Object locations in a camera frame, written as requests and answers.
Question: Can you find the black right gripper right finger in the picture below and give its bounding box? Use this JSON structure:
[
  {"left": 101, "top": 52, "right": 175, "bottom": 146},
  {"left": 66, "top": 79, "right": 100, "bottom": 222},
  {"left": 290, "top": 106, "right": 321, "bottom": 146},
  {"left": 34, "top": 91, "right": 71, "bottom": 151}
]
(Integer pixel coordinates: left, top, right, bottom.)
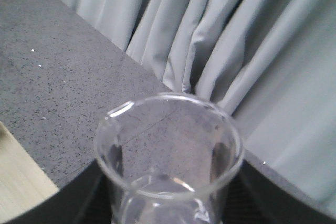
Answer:
[{"left": 223, "top": 151, "right": 335, "bottom": 223}]

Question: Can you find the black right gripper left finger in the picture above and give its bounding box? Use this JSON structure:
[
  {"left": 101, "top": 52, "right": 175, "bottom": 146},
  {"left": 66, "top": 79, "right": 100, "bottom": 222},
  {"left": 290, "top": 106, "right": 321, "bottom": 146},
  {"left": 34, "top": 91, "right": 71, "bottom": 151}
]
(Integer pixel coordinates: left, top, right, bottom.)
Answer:
[{"left": 6, "top": 161, "right": 112, "bottom": 224}]

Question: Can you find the small glass beaker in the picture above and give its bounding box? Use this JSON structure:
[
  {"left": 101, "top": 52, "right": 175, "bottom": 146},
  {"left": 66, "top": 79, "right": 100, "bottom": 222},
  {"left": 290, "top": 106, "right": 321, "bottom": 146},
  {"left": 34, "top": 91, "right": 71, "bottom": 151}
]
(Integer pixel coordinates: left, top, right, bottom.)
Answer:
[{"left": 94, "top": 92, "right": 244, "bottom": 223}]

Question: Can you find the wooden cutting board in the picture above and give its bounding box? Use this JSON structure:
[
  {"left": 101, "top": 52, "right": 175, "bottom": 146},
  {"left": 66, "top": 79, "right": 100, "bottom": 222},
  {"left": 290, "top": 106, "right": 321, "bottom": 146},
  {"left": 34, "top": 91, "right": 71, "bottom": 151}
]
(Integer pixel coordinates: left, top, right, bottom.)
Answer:
[{"left": 1, "top": 123, "right": 59, "bottom": 223}]

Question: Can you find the grey curtain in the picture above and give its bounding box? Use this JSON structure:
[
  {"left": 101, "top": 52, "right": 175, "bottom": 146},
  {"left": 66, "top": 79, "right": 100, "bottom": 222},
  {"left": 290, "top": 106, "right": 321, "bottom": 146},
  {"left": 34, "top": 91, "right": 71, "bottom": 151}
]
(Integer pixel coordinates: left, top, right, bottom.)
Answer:
[{"left": 62, "top": 0, "right": 335, "bottom": 205}]

